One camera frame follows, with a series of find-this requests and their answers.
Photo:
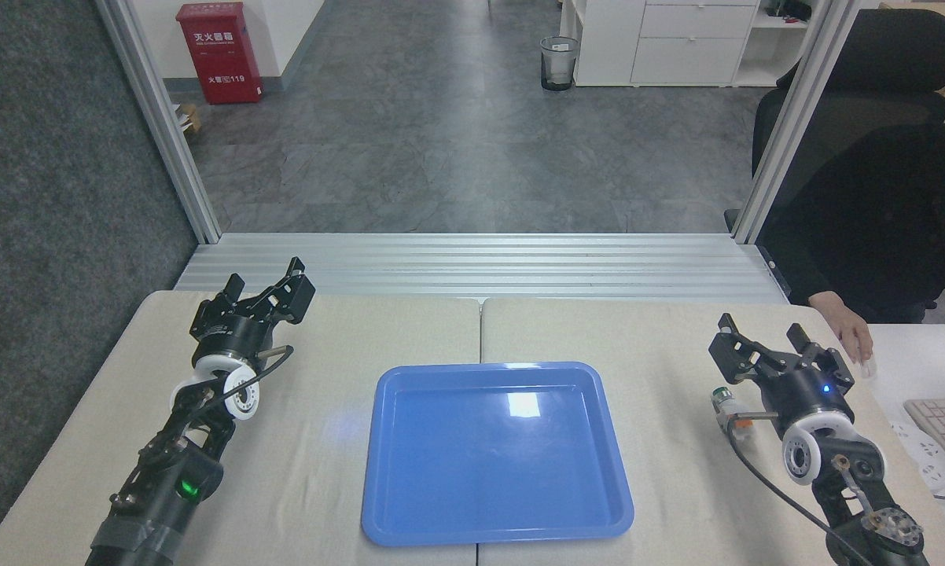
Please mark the white drawer cabinet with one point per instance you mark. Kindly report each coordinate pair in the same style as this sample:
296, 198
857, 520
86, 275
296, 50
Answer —
661, 43

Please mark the blue plastic tray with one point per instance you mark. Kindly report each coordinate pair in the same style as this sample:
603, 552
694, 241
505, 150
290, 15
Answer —
496, 456

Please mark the white switch part green cap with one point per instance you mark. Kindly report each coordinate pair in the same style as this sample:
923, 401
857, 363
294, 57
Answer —
728, 407

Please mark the small cardboard box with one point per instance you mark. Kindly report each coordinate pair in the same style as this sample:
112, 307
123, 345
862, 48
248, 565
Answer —
188, 118

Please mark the silver aluminium post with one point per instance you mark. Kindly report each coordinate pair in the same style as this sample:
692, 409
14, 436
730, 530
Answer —
791, 126
162, 126

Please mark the white open shelf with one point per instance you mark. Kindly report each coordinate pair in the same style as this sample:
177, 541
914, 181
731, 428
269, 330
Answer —
775, 39

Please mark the person's hand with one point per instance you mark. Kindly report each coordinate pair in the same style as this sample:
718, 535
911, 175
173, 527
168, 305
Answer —
848, 324

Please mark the white power strip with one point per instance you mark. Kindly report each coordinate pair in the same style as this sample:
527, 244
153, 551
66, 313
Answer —
924, 457

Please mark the person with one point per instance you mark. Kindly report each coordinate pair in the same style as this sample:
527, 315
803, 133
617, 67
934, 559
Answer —
873, 212

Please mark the black office chair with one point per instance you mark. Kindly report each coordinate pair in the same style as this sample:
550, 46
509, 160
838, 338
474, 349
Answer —
881, 71

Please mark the silver aluminium rail bed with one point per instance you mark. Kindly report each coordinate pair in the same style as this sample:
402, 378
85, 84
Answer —
480, 267

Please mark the red fire extinguisher box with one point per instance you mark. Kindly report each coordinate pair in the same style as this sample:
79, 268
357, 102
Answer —
219, 53

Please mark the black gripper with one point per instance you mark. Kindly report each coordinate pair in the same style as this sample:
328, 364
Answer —
233, 334
807, 393

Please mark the grey mesh trash bin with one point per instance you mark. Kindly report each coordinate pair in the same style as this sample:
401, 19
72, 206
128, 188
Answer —
559, 64

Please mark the white computer mouse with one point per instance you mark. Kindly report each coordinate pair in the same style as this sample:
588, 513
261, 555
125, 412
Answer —
868, 366

